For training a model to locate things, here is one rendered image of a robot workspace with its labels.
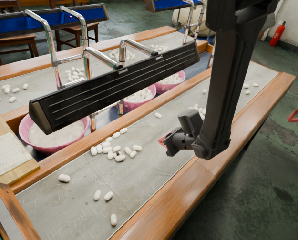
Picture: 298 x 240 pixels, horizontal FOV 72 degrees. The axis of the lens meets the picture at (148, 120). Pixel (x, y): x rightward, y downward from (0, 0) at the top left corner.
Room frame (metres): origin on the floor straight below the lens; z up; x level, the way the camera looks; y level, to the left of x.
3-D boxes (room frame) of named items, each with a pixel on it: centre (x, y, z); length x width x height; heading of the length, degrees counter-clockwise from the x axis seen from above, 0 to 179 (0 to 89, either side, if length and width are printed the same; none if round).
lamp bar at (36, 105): (0.55, 0.06, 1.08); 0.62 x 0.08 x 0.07; 143
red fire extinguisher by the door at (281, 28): (4.59, -2.37, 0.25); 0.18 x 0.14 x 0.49; 137
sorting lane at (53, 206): (0.86, -0.26, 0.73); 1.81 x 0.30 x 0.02; 143
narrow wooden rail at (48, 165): (0.97, -0.11, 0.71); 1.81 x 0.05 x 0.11; 143
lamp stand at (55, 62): (0.85, 0.44, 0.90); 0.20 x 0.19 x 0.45; 143
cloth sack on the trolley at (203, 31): (3.87, -0.65, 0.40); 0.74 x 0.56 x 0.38; 138
